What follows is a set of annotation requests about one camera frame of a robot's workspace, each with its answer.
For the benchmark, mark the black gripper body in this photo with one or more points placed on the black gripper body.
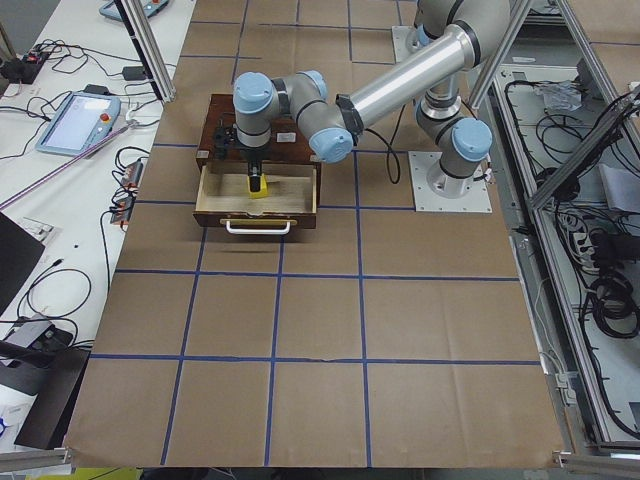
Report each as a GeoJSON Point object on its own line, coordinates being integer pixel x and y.
{"type": "Point", "coordinates": [253, 156]}

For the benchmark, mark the yellow block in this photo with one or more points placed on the yellow block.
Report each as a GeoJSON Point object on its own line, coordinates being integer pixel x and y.
{"type": "Point", "coordinates": [257, 187]}

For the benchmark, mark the wooden drawer white handle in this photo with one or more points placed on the wooden drawer white handle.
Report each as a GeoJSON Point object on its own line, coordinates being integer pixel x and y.
{"type": "Point", "coordinates": [290, 202]}

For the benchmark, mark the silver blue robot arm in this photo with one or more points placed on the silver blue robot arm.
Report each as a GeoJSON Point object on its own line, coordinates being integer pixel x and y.
{"type": "Point", "coordinates": [452, 36]}

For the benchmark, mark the brown wooden drawer cabinet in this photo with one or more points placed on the brown wooden drawer cabinet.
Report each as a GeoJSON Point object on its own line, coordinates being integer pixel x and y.
{"type": "Point", "coordinates": [287, 145]}

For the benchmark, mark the black power adapter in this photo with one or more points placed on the black power adapter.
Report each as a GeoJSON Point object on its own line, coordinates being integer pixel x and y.
{"type": "Point", "coordinates": [134, 73]}

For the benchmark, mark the teach pendant tablet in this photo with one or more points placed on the teach pendant tablet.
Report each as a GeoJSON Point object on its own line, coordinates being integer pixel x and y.
{"type": "Point", "coordinates": [81, 121]}

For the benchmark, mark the black laptop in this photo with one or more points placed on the black laptop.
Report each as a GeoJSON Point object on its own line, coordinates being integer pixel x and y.
{"type": "Point", "coordinates": [20, 253]}

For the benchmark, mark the aluminium frame post left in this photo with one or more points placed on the aluminium frame post left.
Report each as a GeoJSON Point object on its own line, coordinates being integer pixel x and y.
{"type": "Point", "coordinates": [144, 42]}

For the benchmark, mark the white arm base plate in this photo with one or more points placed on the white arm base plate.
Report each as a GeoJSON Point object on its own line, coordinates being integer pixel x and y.
{"type": "Point", "coordinates": [436, 192]}

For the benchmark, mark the grey camera device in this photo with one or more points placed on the grey camera device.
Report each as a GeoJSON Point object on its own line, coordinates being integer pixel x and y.
{"type": "Point", "coordinates": [34, 341]}

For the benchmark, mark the aluminium frame right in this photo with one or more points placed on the aluminium frame right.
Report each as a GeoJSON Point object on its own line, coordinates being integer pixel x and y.
{"type": "Point", "coordinates": [563, 94]}

